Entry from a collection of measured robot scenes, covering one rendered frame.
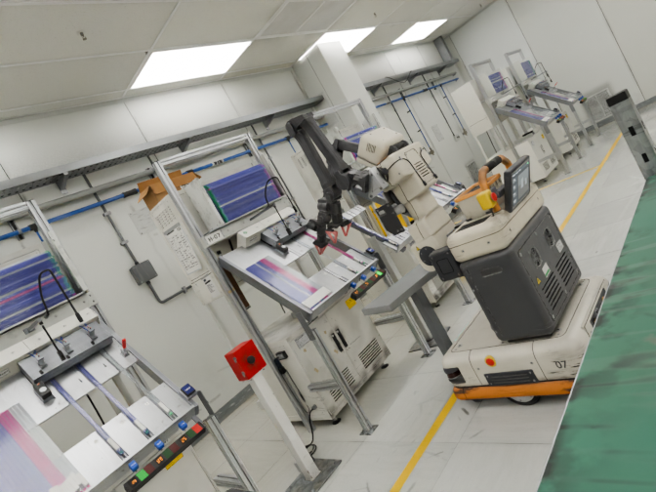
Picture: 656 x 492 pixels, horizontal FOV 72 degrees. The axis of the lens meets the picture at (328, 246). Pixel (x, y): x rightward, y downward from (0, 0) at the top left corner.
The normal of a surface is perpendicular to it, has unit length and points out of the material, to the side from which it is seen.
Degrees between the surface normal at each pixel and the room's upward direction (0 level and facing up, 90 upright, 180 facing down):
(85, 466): 47
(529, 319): 90
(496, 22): 90
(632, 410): 0
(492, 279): 90
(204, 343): 90
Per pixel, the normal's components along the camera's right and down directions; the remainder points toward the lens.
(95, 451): 0.13, -0.81
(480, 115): -0.59, 0.40
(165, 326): 0.64, -0.30
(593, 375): -0.49, -0.87
